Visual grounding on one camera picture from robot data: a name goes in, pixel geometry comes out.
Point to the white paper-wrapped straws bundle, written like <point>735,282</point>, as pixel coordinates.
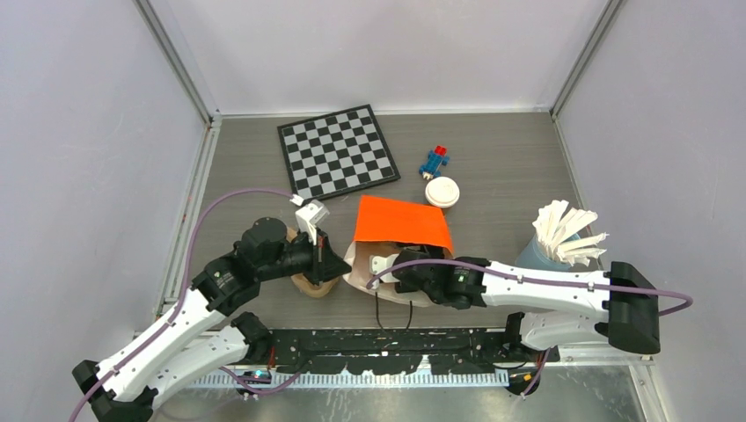
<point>557,242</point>

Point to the orange paper bag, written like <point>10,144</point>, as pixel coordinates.
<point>381,226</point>

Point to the brown pulp cup carrier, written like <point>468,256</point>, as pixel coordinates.
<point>312,285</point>

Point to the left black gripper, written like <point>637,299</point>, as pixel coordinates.
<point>324,260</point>

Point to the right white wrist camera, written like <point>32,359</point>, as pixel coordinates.
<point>380,268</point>

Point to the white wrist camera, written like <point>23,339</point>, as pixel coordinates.
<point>380,268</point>
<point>309,215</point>

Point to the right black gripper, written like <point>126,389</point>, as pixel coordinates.
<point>436,251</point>

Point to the blue straw holder cup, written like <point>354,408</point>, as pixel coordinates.
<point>532,257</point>

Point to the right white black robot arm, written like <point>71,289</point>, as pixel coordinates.
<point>556,308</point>

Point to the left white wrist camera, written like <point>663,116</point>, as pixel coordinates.
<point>309,215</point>

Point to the black white chessboard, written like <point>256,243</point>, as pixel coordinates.
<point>336,154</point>

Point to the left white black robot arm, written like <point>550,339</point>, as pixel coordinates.
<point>203,330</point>

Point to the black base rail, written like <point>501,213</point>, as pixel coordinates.
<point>447,351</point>

